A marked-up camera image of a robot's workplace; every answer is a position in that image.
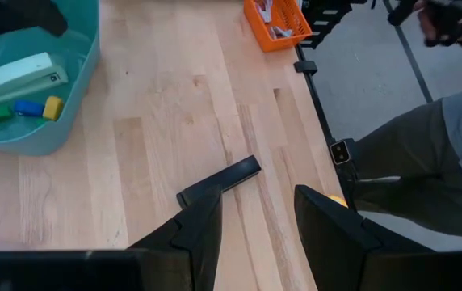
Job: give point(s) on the orange plastic basket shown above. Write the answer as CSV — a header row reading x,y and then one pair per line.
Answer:
x,y
267,36

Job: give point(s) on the yellow tape roll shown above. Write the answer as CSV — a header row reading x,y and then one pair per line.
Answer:
x,y
338,200

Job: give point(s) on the mint green stapler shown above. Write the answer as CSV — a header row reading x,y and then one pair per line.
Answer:
x,y
13,72

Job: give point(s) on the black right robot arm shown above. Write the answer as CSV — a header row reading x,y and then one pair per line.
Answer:
x,y
9,16

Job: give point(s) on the small blue stapler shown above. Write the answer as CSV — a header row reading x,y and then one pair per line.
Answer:
x,y
29,108

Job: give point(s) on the small yellow stapler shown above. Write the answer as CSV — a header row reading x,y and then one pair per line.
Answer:
x,y
53,108

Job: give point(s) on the teal plastic bin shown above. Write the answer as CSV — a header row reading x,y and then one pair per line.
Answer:
x,y
73,121

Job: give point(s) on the person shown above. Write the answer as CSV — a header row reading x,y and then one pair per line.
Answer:
x,y
417,161

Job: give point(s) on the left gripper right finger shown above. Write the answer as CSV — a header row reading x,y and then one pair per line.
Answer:
x,y
328,238

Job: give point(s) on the person's hand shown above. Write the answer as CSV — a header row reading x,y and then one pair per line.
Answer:
x,y
425,28

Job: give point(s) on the small table-level camera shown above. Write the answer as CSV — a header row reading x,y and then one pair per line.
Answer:
x,y
340,152

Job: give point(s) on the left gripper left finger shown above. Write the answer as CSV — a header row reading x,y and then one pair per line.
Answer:
x,y
198,234

